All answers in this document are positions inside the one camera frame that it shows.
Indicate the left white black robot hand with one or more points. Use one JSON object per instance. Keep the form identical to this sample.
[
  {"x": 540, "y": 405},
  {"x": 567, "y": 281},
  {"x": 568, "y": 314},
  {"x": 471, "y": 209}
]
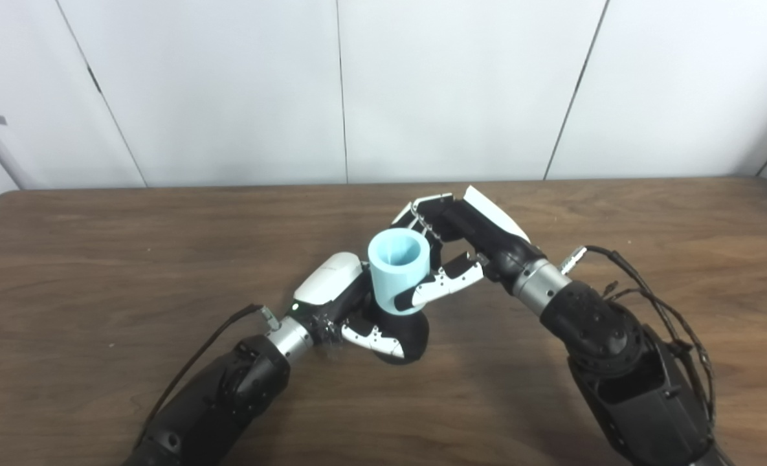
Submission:
[{"x": 328, "y": 281}]

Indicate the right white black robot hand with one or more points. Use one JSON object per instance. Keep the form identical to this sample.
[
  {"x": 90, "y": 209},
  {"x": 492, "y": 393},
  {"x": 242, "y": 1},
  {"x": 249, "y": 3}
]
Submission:
[{"x": 487, "y": 226}]

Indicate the black funnel-shaped nozzle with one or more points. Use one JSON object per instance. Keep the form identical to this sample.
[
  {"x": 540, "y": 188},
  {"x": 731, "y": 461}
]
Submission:
[{"x": 409, "y": 330}]

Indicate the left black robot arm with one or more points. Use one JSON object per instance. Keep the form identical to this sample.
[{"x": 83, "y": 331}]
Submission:
[{"x": 215, "y": 408}]

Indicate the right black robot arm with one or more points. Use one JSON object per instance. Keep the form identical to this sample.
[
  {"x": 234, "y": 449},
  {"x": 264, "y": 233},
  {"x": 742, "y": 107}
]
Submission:
[{"x": 635, "y": 382}]

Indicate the black wall panel hinge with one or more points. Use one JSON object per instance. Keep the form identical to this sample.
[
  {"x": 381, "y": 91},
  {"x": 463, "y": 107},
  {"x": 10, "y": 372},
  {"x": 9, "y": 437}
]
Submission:
[{"x": 94, "y": 79}]

